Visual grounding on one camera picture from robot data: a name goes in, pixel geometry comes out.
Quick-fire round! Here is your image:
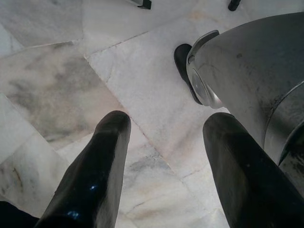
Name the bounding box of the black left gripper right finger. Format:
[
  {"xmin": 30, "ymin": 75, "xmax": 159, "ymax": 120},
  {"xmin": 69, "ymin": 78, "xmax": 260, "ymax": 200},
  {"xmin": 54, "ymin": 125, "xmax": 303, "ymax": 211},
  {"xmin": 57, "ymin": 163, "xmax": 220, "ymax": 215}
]
[{"xmin": 202, "ymin": 112, "xmax": 304, "ymax": 228}]

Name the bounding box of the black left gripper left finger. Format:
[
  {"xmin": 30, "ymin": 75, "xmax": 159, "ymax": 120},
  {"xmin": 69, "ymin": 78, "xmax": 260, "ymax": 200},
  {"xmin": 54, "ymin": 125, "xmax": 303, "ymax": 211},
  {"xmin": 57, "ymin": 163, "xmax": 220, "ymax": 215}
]
[{"xmin": 33, "ymin": 111, "xmax": 132, "ymax": 228}]

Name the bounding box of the silver left robot leg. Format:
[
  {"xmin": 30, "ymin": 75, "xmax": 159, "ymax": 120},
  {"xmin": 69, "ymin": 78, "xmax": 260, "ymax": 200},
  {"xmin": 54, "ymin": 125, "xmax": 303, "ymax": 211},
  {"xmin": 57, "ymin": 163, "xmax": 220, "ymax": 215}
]
[{"xmin": 186, "ymin": 11, "xmax": 304, "ymax": 179}]

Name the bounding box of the black left robot foot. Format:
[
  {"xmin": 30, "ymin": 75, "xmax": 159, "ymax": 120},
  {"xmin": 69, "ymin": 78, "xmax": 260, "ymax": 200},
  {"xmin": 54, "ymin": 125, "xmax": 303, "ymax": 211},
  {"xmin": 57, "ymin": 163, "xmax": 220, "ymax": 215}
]
[{"xmin": 173, "ymin": 43, "xmax": 202, "ymax": 105}]

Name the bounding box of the pink marble pattern folding table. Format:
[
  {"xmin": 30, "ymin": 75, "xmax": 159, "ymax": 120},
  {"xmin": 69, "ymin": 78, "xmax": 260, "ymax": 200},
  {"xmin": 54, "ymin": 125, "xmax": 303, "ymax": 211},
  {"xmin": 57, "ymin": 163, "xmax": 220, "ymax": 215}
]
[{"xmin": 228, "ymin": 0, "xmax": 247, "ymax": 11}]

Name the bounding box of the silver metal clothes rack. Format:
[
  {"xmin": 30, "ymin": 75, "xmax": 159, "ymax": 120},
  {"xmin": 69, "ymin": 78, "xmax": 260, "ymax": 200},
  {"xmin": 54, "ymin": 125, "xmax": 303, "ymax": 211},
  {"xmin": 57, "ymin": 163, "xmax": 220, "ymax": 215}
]
[{"xmin": 129, "ymin": 0, "xmax": 152, "ymax": 10}]

